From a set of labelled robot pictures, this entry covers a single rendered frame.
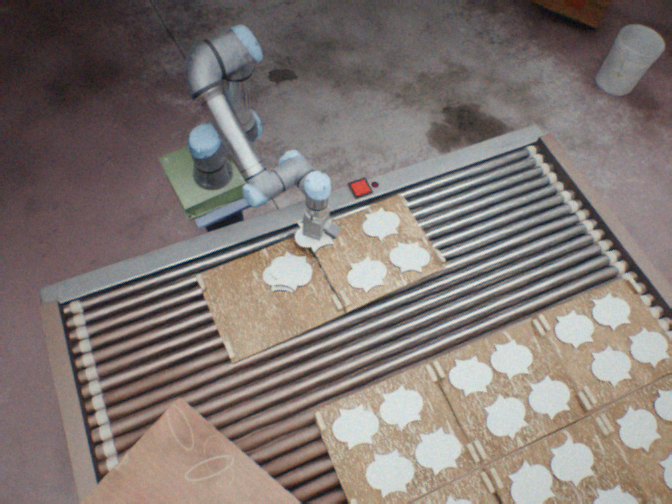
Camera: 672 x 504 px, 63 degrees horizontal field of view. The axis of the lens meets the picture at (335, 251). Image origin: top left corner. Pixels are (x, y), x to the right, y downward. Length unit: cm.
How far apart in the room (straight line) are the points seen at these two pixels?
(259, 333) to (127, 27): 298
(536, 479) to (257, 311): 102
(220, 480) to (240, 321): 52
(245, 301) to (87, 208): 170
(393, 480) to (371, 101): 261
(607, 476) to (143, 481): 137
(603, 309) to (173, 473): 151
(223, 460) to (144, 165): 222
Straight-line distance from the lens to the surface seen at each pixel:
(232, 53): 166
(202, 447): 168
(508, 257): 214
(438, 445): 180
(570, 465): 193
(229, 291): 193
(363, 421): 178
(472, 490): 182
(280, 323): 187
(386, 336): 189
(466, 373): 188
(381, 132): 359
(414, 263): 199
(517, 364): 194
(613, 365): 209
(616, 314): 217
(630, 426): 205
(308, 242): 184
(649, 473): 205
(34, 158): 376
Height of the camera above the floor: 268
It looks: 61 degrees down
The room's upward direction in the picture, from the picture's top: 6 degrees clockwise
